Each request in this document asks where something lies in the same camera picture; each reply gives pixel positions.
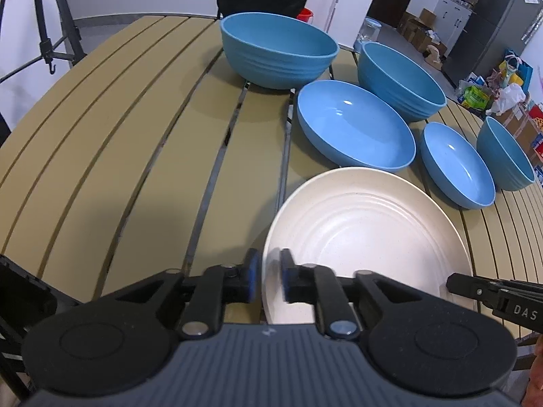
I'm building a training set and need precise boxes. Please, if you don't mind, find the large taped cardboard box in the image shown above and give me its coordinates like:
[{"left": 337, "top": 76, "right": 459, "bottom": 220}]
[{"left": 501, "top": 102, "right": 543, "bottom": 166}]

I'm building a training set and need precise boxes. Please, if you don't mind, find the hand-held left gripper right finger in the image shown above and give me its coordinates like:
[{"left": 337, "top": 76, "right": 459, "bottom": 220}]
[{"left": 280, "top": 249, "right": 433, "bottom": 340}]

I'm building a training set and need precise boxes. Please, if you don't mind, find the green pet food bag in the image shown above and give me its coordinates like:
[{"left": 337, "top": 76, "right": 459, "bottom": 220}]
[{"left": 460, "top": 85, "right": 491, "bottom": 109}]

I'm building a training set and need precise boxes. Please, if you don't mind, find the blue pet water dispenser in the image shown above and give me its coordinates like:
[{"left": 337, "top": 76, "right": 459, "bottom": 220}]
[{"left": 360, "top": 16, "right": 383, "bottom": 50}]

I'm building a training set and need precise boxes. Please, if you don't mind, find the white plastic bag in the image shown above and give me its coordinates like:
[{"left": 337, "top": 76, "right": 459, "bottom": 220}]
[{"left": 492, "top": 83, "right": 527, "bottom": 115}]

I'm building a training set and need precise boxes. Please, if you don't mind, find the brown cardboard box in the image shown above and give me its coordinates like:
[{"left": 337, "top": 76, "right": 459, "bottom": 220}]
[{"left": 399, "top": 8, "right": 437, "bottom": 39}]

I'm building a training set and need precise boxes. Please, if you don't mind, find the small blue shallow plate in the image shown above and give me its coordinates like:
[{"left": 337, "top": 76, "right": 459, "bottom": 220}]
[{"left": 420, "top": 121, "right": 497, "bottom": 210}]

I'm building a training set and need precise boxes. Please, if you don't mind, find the person's right hand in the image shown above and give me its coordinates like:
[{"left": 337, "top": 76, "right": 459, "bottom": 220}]
[{"left": 532, "top": 341, "right": 543, "bottom": 391}]

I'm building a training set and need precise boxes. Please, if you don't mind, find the blue gift bag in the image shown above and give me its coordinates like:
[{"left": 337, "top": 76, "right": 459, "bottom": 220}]
[{"left": 503, "top": 51, "right": 533, "bottom": 88}]

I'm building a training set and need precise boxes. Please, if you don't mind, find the white lower cabinet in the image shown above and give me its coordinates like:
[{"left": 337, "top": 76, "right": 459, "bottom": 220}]
[{"left": 433, "top": 0, "right": 472, "bottom": 58}]

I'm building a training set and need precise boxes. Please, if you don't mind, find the blue ribbed bowl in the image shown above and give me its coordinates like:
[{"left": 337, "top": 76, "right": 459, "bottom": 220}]
[
  {"left": 220, "top": 12, "right": 339, "bottom": 91},
  {"left": 357, "top": 42, "right": 448, "bottom": 123},
  {"left": 476, "top": 116, "right": 536, "bottom": 192}
]

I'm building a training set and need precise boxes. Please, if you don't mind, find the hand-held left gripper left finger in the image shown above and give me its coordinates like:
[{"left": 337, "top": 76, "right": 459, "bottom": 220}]
[{"left": 102, "top": 248, "right": 260, "bottom": 341}]

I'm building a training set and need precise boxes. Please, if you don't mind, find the grey refrigerator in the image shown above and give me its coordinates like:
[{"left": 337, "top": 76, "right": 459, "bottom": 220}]
[{"left": 441, "top": 0, "right": 541, "bottom": 90}]

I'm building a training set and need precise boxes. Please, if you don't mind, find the cream ribbed plate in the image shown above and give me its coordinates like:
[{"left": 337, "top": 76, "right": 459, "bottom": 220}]
[{"left": 261, "top": 167, "right": 474, "bottom": 328}]

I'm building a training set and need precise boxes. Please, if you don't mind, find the black camera tripod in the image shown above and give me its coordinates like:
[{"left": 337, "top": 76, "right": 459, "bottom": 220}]
[{"left": 0, "top": 0, "right": 88, "bottom": 88}]

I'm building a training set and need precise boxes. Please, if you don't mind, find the open cardboard box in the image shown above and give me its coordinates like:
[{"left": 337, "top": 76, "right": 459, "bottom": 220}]
[{"left": 411, "top": 25, "right": 448, "bottom": 58}]

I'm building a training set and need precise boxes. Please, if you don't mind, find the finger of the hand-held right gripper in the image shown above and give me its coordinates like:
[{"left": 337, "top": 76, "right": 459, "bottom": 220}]
[{"left": 446, "top": 272, "right": 543, "bottom": 305}]

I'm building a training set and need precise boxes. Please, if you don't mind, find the large blue shallow plate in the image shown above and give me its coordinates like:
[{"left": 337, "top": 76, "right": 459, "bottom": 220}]
[{"left": 296, "top": 80, "right": 417, "bottom": 172}]

